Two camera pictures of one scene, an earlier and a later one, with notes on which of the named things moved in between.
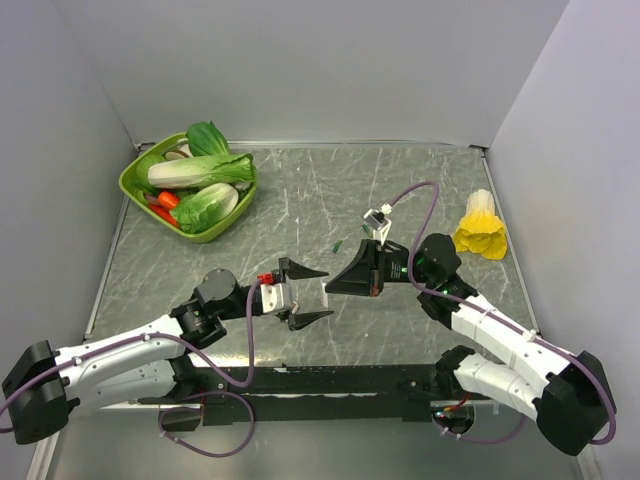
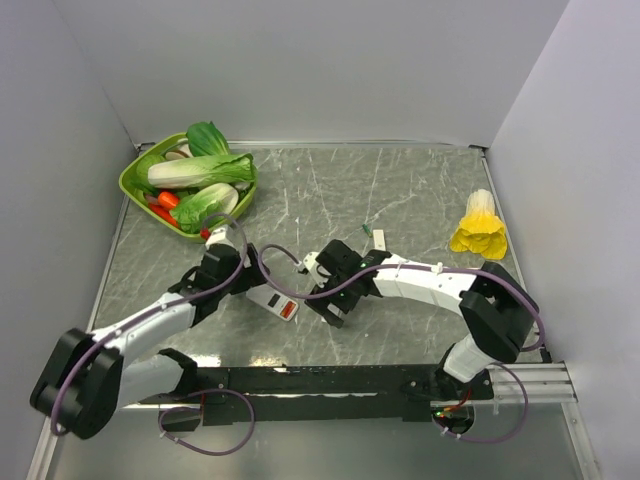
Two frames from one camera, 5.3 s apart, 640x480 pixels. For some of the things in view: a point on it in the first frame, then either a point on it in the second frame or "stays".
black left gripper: (296, 271) → (252, 275)
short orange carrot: (168, 200) stays
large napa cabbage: (200, 171) stays
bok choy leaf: (205, 139) stays
